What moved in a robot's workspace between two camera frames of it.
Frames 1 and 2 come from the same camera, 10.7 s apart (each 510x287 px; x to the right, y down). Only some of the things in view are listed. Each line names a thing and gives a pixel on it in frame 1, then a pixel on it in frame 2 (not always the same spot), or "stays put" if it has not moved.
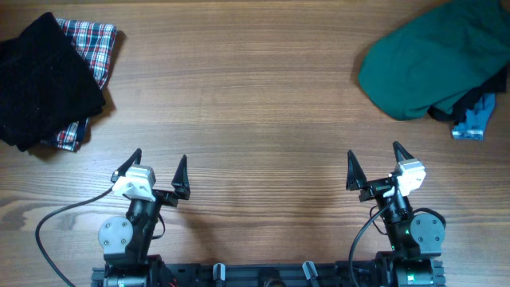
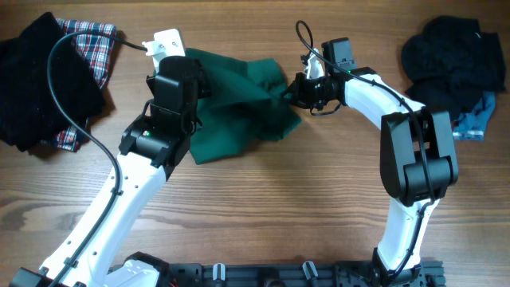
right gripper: x=356 y=181 -> x=296 y=95
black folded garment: x=45 y=79 stays put
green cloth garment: x=433 y=60 -> x=247 y=102
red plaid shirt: x=95 y=41 stays put
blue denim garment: x=473 y=127 stays put
